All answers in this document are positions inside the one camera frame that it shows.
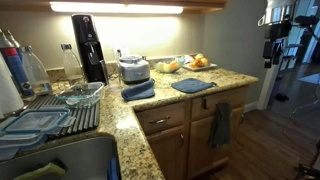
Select wooden drawer front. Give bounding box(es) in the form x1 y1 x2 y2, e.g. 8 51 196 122
135 100 188 136
190 86 250 121

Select dark shoes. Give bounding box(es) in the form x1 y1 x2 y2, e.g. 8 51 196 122
274 92 291 103

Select white rectangular plate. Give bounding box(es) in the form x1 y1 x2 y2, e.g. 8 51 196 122
182 61 218 72

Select silver drawer handle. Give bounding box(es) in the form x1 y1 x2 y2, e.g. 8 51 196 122
148 115 172 125

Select folded blue towel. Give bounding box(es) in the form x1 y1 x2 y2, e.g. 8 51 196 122
120 78 157 102

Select gray capped bottle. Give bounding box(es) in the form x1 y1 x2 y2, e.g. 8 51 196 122
4 29 25 61

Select blue rimmed container lid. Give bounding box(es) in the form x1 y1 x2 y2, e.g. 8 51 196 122
0 146 21 163
0 106 77 136
0 132 48 150

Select under-cabinet light strip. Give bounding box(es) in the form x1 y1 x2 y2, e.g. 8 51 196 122
49 1 184 15

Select orange fruit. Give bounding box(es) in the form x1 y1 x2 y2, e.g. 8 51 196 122
169 60 181 72

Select tinted glass fruit bowl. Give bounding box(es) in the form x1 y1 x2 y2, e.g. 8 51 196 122
152 57 185 74

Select background shelf rack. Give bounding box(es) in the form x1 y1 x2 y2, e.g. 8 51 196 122
279 43 304 72

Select steel sink basin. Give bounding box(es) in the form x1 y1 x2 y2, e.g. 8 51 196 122
0 134 122 180

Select gray ribbed drying mat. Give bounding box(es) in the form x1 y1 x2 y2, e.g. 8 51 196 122
19 94 101 137

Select gray knit dish towel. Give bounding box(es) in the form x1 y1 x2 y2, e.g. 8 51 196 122
209 101 233 149

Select yellow green sponge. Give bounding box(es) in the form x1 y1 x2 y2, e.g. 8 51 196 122
12 162 67 180

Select silver toaster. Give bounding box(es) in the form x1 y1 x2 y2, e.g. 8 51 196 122
118 54 151 85

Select blue sink scrubber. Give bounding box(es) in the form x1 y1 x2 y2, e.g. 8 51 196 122
106 157 121 180

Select pale yellow fruit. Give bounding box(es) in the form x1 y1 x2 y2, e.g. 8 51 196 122
156 61 171 73

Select wooden cabinet door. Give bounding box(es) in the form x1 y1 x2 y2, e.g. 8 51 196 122
145 125 188 180
187 106 246 180

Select plastic water bottles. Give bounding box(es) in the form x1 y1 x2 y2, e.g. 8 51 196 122
0 29 35 100

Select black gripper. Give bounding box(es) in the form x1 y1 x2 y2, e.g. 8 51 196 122
262 19 293 69

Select glass baking dish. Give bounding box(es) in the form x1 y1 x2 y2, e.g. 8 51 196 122
54 81 106 108

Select blue terry cloth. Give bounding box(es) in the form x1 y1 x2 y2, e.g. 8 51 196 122
170 77 217 94

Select clear plastic soda bottle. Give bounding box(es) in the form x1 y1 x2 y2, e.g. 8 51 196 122
19 45 53 97
60 43 85 85

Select black soda maker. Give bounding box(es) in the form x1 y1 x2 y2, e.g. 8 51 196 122
70 13 109 85

